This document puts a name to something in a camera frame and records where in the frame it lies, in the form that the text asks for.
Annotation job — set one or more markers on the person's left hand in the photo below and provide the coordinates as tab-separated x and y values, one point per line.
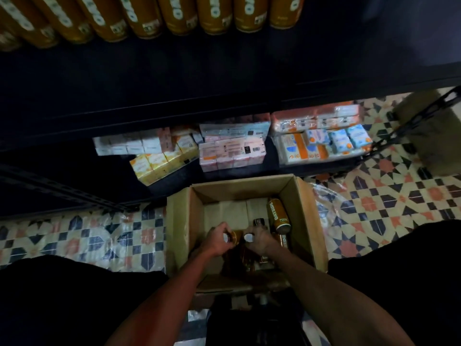
214	243

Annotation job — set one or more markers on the person's right hand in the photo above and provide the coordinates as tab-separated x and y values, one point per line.
261	243

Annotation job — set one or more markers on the gold bottles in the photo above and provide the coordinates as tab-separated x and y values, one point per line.
279	216

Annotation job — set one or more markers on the printed cardboard box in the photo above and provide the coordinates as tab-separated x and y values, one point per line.
180	227

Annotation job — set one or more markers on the black metal shelf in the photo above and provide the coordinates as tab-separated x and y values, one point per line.
216	75

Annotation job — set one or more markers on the orange Oatside bottles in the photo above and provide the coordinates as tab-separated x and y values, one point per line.
129	10

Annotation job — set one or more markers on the person's left forearm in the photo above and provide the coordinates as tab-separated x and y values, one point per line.
162	306

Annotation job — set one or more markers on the person's right forearm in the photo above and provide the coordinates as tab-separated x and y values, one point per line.
338	299

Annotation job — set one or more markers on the carton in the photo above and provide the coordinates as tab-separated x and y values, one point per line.
432	133

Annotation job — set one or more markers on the black plastic stool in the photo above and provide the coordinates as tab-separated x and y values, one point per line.
252	324

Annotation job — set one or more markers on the stack of pink white boxes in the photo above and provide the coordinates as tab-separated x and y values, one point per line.
232	153

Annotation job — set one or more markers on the flat white packet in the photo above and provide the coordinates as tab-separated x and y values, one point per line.
234	129

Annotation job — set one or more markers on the row of orange blue packets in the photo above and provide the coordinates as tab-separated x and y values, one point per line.
324	144

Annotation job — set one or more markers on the row of dark red boxes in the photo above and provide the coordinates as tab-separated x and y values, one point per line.
252	118

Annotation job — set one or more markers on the row of pale pink packets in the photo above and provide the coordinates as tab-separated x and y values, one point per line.
317	119

